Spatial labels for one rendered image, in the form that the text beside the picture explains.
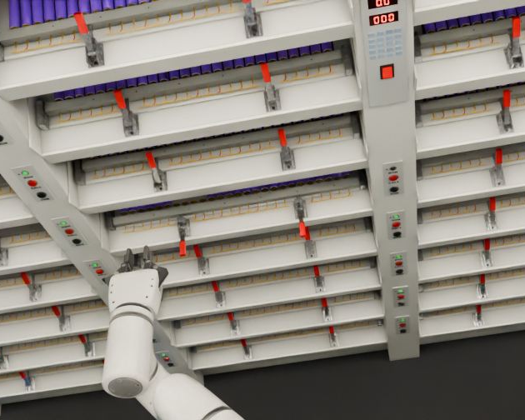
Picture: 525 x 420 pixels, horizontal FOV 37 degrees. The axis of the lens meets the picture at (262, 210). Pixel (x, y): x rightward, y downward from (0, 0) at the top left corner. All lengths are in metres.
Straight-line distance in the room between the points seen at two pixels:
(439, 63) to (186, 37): 0.46
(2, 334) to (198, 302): 0.56
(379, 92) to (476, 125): 0.27
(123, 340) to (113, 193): 0.34
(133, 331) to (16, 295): 0.67
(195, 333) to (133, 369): 0.88
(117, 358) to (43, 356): 1.01
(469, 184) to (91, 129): 0.81
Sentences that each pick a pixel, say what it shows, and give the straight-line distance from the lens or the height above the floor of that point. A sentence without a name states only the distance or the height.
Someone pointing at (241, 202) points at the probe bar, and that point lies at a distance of 1.75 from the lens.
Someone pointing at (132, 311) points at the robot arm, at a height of 1.11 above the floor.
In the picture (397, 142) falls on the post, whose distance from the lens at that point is 1.56.
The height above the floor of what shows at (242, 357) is 0.16.
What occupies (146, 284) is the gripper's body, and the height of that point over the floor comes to 1.08.
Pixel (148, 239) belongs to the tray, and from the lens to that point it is 1.81.
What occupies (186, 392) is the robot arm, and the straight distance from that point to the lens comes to 1.35.
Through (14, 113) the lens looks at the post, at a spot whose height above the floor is 1.41.
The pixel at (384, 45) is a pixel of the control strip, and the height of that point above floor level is 1.43.
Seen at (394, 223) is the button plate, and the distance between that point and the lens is 1.80.
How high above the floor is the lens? 2.41
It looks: 57 degrees down
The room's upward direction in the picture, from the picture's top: 18 degrees counter-clockwise
